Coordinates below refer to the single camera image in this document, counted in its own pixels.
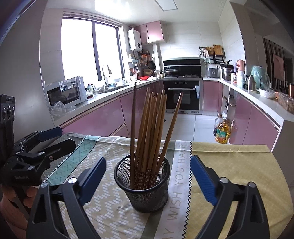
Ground grey green printed tablecloth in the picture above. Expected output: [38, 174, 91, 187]
[41, 132, 193, 239]

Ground teal appliance in plastic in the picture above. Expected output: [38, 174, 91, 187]
[250, 65, 271, 90]

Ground silver rice cooker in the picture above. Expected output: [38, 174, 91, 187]
[205, 67, 219, 79]

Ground pink base cabinet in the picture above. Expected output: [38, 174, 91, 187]
[202, 79, 282, 150]
[57, 80, 164, 138]

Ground clear plastic food box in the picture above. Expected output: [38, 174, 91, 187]
[277, 92, 294, 111]

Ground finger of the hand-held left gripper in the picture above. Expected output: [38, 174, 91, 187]
[30, 138, 77, 169]
[12, 127, 63, 157]

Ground yellow cooking oil bottle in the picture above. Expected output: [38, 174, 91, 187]
[215, 118, 231, 144]

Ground clear jug with dark liquid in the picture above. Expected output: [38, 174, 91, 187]
[213, 115, 224, 137]

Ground white water heater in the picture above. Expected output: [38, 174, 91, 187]
[128, 29, 142, 51]

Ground black built-in oven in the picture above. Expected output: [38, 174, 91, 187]
[163, 78, 204, 114]

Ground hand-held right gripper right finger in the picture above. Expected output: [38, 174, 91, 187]
[190, 155, 270, 239]

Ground black mesh holder cup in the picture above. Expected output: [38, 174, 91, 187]
[114, 154, 171, 213]

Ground white bottle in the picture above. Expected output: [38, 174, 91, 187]
[236, 70, 246, 89]

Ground ceiling light panel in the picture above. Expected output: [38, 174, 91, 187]
[154, 0, 178, 11]

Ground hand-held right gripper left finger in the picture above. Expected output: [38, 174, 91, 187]
[26, 157, 107, 239]

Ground white microwave oven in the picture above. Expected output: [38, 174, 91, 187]
[46, 76, 88, 108]

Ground stainless steel pot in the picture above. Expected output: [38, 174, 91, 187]
[220, 64, 233, 81]

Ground clear plastic bag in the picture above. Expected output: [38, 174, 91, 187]
[49, 101, 77, 117]

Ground yellow cloth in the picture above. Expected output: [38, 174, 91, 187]
[184, 141, 291, 239]

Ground steel kitchen faucet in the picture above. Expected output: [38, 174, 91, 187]
[102, 64, 113, 89]

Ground white bowl with plastic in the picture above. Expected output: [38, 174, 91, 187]
[259, 88, 276, 99]

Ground person's left hand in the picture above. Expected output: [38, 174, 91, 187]
[0, 185, 40, 231]

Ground kitchen window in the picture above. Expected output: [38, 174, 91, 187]
[62, 12, 128, 83]

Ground grey refrigerator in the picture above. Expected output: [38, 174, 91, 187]
[0, 0, 49, 143]

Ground black range hood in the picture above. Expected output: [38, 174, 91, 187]
[163, 57, 202, 77]

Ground bundle of wooden chopsticks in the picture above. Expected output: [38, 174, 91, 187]
[130, 82, 184, 191]

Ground dark wok with lid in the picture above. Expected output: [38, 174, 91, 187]
[164, 67, 179, 77]

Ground black wall shelf rack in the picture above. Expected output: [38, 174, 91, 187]
[199, 46, 226, 65]

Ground pink wall picture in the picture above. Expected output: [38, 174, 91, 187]
[272, 53, 285, 81]

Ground pink wall cabinet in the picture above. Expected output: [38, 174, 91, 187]
[134, 20, 167, 45]

